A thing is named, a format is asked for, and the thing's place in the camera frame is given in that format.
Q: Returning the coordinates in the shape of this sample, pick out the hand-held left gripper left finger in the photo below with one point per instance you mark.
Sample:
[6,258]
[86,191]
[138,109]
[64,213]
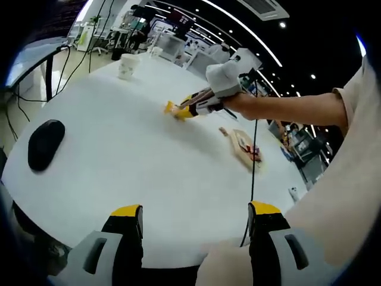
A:
[125,238]

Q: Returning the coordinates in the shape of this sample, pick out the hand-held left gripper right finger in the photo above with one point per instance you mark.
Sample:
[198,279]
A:
[265,238]

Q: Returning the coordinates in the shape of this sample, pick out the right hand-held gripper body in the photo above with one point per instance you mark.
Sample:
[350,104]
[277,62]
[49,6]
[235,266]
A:
[221,79]

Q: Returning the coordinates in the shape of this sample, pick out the yellow food snack packet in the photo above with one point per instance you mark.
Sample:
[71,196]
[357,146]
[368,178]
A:
[171,108]

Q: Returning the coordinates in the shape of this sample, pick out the beige hexagonal container plate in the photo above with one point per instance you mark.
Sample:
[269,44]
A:
[238,149]

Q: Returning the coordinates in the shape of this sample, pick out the long red food bar packet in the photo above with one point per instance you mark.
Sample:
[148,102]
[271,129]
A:
[251,150]

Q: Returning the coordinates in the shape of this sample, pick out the person's right hand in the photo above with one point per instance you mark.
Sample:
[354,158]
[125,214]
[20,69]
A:
[238,105]

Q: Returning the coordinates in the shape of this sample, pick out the small dark object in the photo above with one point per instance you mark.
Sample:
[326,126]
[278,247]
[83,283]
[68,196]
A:
[224,131]

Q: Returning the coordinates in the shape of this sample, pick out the white mesh office chair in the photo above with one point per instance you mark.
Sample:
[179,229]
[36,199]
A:
[172,47]
[196,61]

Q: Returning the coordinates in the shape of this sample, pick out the dark hanging display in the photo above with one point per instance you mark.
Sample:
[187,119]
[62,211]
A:
[183,19]

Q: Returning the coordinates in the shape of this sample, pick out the white paper cup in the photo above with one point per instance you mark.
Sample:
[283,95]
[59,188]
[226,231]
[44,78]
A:
[128,67]

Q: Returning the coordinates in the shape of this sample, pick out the ceiling air conditioner vent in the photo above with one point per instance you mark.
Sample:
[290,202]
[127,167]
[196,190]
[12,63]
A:
[262,6]

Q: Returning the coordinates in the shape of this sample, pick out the person's beige shirt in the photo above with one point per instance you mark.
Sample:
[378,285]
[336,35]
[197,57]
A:
[342,193]

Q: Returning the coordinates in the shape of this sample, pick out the black computer mouse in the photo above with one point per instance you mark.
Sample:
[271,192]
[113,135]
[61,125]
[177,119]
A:
[44,146]

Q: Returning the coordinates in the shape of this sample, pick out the white cabinet with green sticker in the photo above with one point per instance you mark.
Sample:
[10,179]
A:
[84,35]

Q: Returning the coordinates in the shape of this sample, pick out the grey tilted desk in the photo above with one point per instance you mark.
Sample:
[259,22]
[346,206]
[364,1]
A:
[32,64]

